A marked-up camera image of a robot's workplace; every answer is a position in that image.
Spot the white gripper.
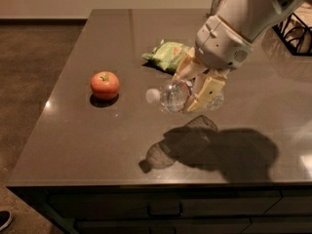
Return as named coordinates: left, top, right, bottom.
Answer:
left=172, top=16, right=253, bottom=112

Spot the clear plastic water bottle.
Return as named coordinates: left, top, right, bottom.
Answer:
left=145, top=79, right=225, bottom=114

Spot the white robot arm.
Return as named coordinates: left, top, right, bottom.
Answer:
left=173, top=0, right=312, bottom=112

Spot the green chip bag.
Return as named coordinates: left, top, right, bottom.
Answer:
left=142, top=40, right=190, bottom=74

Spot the red apple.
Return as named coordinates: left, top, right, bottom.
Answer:
left=91, top=71, right=120, bottom=100

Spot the dark lower drawer front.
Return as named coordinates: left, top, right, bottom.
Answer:
left=75, top=218, right=251, bottom=234

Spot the dark right drawer front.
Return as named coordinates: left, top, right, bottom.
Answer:
left=266, top=189, right=312, bottom=215

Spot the dark cabinet drawer front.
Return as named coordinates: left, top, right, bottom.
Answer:
left=49, top=191, right=280, bottom=220

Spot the dark shoe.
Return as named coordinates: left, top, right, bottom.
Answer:
left=0, top=211, right=13, bottom=232

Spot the black wire basket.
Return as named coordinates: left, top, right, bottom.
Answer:
left=273, top=13, right=312, bottom=57

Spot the black drawer handle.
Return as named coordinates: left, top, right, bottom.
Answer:
left=147, top=202, right=182, bottom=217

